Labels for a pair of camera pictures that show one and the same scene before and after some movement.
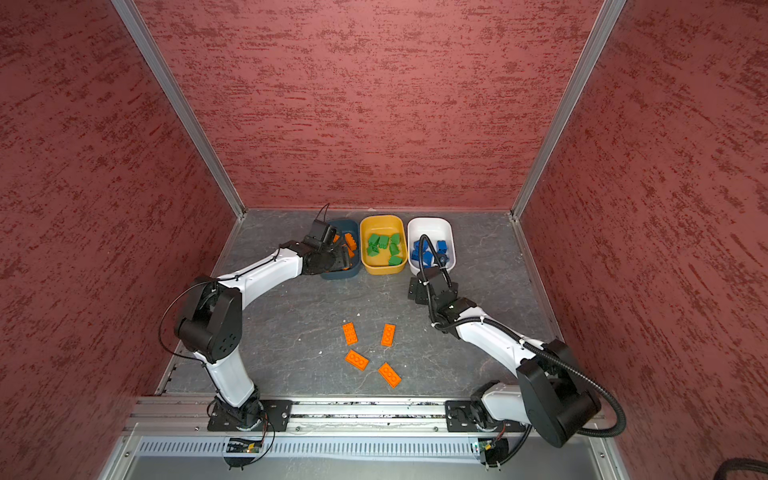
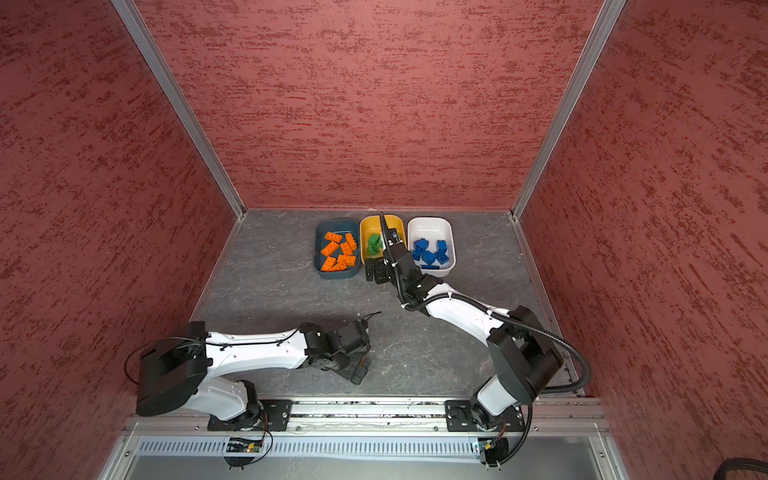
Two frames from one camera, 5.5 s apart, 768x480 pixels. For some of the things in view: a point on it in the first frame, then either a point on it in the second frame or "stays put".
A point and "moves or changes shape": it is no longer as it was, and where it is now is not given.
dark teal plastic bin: [349, 233] stays put
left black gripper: [342, 260] to [349, 372]
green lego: [373, 242] stays put
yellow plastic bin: [383, 244] stays put
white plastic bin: [430, 244] stays put
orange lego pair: [388, 335] moves or changes shape
